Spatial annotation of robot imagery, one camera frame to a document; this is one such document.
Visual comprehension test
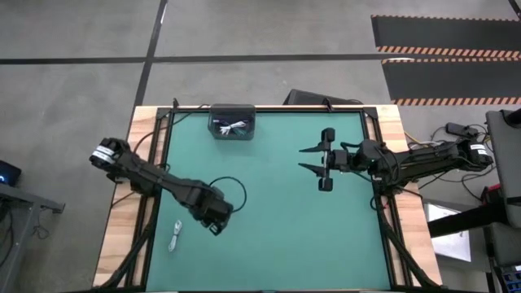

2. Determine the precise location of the white usb-c cable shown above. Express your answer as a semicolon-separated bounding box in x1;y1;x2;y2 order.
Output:
219;120;247;136
168;220;183;254

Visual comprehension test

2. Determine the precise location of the black left wrist cable loop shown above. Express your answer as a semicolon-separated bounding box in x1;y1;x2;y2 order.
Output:
208;175;248;214

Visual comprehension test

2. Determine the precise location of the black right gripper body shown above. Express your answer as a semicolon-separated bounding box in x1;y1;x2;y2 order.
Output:
317;127;352;193

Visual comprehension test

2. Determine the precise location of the white paper sheet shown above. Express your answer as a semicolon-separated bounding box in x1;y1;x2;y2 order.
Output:
422;202;473;264

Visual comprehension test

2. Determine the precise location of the black hazard-striped floor mat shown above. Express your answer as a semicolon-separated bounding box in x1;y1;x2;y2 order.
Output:
370;14;521;59
381;57;521;107

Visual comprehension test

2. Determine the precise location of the green table mat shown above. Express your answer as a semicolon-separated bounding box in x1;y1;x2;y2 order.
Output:
145;110;392;292

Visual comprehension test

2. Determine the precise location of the dark device with blue light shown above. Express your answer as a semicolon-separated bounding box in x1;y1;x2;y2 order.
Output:
0;159;22;188

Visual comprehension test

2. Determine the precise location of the black power brick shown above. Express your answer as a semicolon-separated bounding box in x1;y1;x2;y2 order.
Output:
444;121;480;139

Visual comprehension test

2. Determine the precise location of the yellow floor cable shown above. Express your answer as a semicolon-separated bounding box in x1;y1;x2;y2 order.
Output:
404;132;439;148

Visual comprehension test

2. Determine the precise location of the dark translucent plastic bin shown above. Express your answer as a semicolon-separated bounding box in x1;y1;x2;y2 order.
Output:
207;103;257;142

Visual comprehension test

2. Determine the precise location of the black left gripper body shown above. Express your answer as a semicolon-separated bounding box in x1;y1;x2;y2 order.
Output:
190;189;235;238

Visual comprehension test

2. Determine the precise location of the grey metal side table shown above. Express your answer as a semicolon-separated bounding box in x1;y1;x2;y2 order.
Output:
0;181;66;293

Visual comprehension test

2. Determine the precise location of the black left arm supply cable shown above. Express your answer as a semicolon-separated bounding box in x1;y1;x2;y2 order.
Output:
132;104;211;155

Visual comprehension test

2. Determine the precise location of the dark control box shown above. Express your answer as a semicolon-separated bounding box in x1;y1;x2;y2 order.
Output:
494;264;521;293

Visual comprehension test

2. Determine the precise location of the black box behind table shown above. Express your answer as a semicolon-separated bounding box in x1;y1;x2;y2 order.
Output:
282;88;364;107

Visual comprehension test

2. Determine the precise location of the black flat bar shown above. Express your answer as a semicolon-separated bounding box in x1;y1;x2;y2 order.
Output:
426;199;510;239

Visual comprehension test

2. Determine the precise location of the grey cart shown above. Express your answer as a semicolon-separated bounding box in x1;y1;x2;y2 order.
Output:
484;107;521;231

